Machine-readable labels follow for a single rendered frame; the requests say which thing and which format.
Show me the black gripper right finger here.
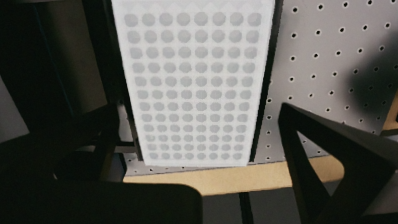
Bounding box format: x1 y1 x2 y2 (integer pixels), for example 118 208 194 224
278 102 398 224

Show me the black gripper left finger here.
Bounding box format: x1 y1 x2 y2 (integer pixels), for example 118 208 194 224
0 103 120 181

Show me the white multi-well plate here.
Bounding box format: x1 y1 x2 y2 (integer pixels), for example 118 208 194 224
111 0 275 166

